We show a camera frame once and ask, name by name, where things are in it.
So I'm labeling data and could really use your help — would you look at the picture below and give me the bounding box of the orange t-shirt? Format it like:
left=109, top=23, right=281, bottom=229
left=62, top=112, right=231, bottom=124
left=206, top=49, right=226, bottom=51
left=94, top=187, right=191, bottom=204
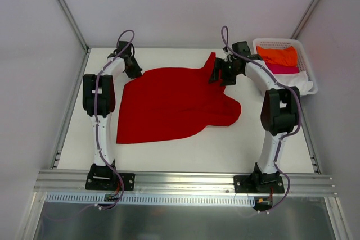
left=256, top=46, right=298, bottom=67

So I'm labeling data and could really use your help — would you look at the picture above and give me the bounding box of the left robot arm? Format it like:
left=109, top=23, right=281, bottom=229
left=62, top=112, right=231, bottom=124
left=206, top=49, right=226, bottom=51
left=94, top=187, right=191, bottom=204
left=82, top=41, right=142, bottom=191

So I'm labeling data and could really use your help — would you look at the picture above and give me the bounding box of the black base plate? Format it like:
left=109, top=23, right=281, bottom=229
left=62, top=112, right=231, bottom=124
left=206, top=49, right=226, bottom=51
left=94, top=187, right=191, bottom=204
left=85, top=170, right=135, bottom=191
left=233, top=174, right=285, bottom=194

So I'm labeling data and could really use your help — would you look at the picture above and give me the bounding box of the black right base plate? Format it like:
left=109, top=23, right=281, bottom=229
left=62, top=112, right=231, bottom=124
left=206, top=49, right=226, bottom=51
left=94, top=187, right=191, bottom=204
left=233, top=174, right=285, bottom=194

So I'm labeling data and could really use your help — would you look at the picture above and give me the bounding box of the white t-shirt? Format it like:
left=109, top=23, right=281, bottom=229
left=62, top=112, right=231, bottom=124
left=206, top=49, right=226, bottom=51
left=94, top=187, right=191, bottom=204
left=275, top=71, right=313, bottom=95

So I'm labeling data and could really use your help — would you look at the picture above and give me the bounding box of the white slotted cable duct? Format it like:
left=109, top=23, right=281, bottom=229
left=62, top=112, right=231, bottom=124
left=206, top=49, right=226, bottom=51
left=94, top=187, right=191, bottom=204
left=46, top=192, right=255, bottom=207

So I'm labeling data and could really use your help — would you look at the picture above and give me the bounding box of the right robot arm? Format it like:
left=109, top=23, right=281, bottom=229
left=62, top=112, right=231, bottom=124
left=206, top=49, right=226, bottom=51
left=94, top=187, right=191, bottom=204
left=209, top=42, right=302, bottom=193

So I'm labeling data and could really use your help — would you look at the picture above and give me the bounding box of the white plastic basket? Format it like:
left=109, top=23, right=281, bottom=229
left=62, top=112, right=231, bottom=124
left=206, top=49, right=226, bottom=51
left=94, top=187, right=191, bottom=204
left=253, top=38, right=318, bottom=95

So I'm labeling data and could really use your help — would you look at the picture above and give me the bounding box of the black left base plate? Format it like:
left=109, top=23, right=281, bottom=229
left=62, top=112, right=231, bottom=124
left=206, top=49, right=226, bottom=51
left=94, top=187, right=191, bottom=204
left=85, top=170, right=135, bottom=191

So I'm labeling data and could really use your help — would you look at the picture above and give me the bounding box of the red t-shirt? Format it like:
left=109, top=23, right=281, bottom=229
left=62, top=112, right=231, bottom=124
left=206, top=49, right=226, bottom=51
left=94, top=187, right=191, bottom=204
left=116, top=52, right=242, bottom=144

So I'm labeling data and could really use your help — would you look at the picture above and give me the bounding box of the magenta t-shirt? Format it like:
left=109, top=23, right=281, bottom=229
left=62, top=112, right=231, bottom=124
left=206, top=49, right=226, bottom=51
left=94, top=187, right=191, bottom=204
left=265, top=62, right=300, bottom=74

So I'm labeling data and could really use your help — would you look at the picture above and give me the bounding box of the aluminium mounting rail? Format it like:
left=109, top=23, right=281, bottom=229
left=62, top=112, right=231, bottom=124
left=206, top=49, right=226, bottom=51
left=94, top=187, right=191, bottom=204
left=34, top=169, right=339, bottom=197

